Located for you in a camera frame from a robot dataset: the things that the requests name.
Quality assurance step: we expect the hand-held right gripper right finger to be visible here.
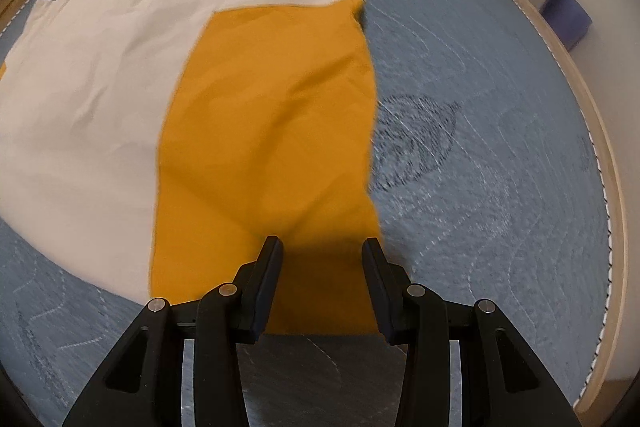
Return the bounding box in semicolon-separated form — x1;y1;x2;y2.
361;237;583;427

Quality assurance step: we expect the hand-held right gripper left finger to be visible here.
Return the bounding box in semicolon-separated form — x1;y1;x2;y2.
61;235;284;427

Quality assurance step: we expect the beige and yellow garment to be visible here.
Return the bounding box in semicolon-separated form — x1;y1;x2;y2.
0;0;383;338

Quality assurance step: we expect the grey quilted bed cover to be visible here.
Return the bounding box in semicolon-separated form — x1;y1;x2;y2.
0;0;613;427

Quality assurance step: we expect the wooden bed frame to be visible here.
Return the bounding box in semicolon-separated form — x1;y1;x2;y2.
0;0;626;410

